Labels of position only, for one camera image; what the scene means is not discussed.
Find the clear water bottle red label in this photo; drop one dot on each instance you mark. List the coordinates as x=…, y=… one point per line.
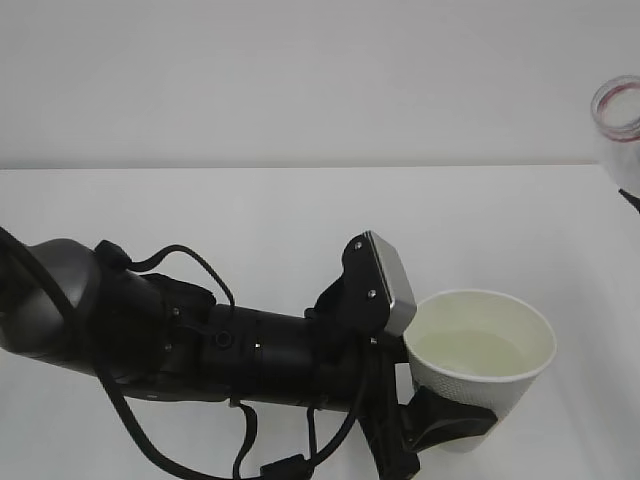
x=614, y=111

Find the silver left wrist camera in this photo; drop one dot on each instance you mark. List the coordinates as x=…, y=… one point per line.
x=372, y=297

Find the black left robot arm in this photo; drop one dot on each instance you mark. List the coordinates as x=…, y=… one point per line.
x=147, y=336

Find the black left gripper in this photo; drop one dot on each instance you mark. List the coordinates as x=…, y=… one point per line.
x=361, y=378

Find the white paper cup green logo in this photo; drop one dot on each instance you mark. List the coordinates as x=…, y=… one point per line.
x=478, y=347

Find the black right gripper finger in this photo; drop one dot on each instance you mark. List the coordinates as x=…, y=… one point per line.
x=631, y=199

